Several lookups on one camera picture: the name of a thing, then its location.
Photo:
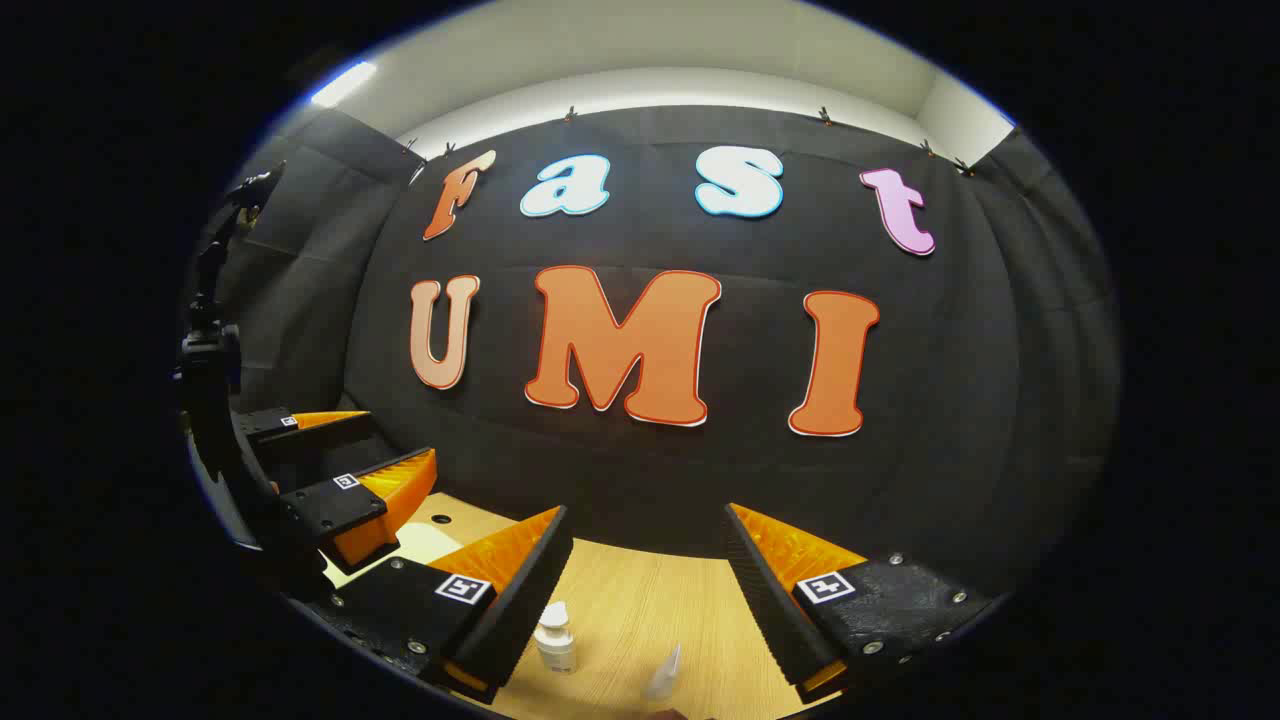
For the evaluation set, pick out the black backdrop cloth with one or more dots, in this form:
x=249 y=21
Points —
x=760 y=470

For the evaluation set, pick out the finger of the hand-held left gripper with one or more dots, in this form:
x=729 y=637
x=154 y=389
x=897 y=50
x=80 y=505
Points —
x=335 y=505
x=320 y=440

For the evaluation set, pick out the white pump bottle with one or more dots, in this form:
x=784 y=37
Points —
x=555 y=640

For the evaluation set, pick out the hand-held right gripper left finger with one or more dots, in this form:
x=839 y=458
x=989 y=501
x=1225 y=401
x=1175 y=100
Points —
x=530 y=590

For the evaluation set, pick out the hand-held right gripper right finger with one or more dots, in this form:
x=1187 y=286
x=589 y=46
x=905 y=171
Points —
x=765 y=590

